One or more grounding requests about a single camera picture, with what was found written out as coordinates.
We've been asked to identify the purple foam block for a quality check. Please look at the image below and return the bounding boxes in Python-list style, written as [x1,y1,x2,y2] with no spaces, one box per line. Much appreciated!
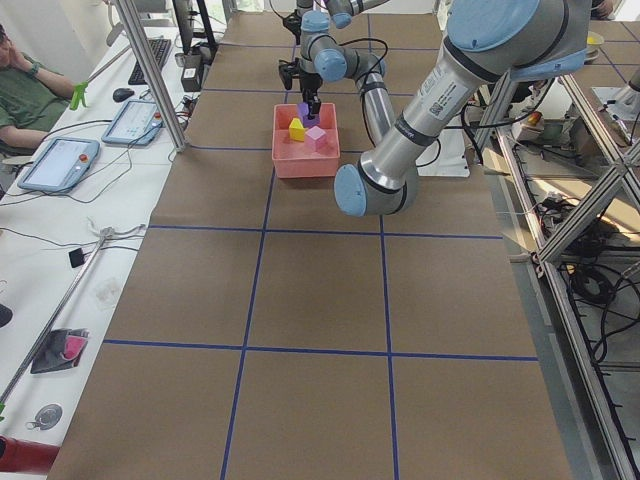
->
[297,102,320,128]

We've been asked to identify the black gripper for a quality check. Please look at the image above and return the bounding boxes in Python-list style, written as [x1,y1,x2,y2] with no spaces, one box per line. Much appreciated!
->
[299,72,323,120]

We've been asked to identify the black keyboard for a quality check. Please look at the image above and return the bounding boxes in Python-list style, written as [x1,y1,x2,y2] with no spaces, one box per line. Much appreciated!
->
[127,37,173,86]

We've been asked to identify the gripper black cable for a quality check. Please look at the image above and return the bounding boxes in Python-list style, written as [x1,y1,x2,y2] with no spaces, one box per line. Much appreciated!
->
[329,37,390,91]

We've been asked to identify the far teach pendant tablet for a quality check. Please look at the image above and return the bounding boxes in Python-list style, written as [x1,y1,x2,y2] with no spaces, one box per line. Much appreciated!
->
[101,99,163,146]

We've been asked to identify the teach pendant tablet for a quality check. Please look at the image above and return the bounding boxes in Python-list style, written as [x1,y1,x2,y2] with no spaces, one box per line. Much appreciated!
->
[18,137,100,194]
[101,99,163,146]

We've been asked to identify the near teach pendant tablet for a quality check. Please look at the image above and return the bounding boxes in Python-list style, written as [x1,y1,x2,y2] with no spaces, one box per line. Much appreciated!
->
[18,137,100,194]

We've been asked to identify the aluminium frame post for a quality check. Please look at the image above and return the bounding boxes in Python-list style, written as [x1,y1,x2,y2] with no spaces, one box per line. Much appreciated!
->
[114,0,187,153]

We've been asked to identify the white camera stand pillar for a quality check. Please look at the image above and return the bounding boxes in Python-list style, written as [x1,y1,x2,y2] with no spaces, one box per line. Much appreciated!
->
[416,119,470,178]

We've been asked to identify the black power adapter box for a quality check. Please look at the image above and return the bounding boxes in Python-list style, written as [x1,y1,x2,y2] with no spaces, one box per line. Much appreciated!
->
[181,54,204,93]

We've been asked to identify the person in green shirt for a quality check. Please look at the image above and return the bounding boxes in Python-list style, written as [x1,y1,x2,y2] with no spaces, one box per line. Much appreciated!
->
[1,32,74,155]

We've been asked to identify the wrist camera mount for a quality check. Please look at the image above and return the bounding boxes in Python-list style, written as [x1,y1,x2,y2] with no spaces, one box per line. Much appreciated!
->
[278,58,300,91]

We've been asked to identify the pink plastic bin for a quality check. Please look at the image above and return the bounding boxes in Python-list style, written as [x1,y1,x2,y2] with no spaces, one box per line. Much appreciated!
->
[272,103,341,179]

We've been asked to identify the round metal lid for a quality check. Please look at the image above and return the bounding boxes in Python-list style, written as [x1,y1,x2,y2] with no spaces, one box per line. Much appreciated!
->
[25,403,63,431]

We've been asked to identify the aluminium rod on table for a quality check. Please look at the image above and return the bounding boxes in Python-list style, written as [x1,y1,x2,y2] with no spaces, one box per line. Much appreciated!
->
[1,226,116,411]

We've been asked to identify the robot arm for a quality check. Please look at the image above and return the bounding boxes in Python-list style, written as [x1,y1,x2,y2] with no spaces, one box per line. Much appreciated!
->
[294,0,387,29]
[300,0,591,217]

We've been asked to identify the yellow foam block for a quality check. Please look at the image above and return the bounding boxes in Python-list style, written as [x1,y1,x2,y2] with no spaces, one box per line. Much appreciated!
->
[288,117,306,142]

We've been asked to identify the pink foam block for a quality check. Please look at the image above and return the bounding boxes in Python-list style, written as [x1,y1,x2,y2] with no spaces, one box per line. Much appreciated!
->
[304,126,327,152]

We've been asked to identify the grey pink pouch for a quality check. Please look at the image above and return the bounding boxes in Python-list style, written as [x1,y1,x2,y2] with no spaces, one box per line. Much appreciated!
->
[30,329,89,374]

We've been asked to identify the black computer mouse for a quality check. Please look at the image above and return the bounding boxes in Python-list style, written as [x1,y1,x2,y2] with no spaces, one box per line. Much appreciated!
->
[112,88,135,103]

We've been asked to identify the green clamp tool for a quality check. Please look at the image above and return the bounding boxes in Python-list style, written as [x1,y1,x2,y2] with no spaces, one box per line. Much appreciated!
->
[69,81,88,111]

